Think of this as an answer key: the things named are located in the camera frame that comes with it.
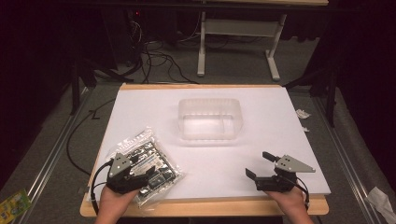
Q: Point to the black metal stand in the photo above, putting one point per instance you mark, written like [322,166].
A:
[330,93]
[75,90]

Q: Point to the crumpled white paper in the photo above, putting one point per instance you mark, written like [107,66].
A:
[302,114]

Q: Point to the clear plastic container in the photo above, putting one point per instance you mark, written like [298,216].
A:
[210,119]

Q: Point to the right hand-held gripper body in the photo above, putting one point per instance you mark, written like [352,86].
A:
[291,165]

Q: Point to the person's right hand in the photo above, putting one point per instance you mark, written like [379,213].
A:
[292,202]

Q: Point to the white crumpled cloth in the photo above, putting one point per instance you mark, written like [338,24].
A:
[381,202]

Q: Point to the metal floor rail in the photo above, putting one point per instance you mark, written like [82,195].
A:
[345,155]
[49,161]

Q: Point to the person's left hand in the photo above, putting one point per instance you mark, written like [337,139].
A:
[113,203]

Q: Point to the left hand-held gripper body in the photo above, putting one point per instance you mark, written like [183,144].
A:
[120,166]

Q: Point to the small white paper scrap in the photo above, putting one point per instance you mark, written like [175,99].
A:
[305,129]

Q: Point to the white table mat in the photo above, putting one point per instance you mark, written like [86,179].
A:
[218,161]

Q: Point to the green printed packet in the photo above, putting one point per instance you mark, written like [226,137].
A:
[12,207]

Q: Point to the black computer tower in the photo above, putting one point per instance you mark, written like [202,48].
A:
[123,37]

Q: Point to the clear bag of black parts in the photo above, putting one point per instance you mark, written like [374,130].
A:
[162,174]

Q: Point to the white desk frame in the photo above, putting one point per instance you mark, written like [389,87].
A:
[239,28]

